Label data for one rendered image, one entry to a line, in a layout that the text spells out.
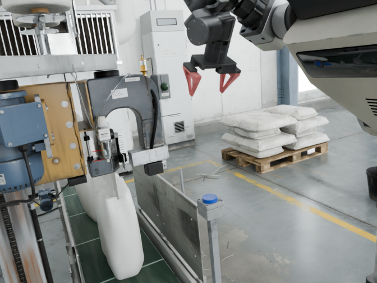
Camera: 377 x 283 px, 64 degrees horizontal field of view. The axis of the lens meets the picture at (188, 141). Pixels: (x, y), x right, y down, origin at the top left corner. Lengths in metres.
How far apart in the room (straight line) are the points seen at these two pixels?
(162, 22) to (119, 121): 1.76
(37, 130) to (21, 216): 0.46
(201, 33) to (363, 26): 0.31
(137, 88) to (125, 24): 3.21
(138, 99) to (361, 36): 0.71
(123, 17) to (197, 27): 3.62
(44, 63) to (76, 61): 0.12
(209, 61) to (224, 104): 5.34
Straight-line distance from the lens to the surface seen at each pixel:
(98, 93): 1.06
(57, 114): 1.05
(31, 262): 1.27
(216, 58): 0.76
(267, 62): 6.71
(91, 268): 1.77
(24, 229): 1.21
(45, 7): 0.92
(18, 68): 0.85
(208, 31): 0.67
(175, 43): 4.93
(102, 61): 1.07
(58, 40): 3.29
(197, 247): 1.52
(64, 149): 1.07
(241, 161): 3.97
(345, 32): 0.70
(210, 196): 1.19
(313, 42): 0.74
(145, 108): 1.10
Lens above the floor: 1.36
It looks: 14 degrees down
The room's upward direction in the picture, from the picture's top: 6 degrees counter-clockwise
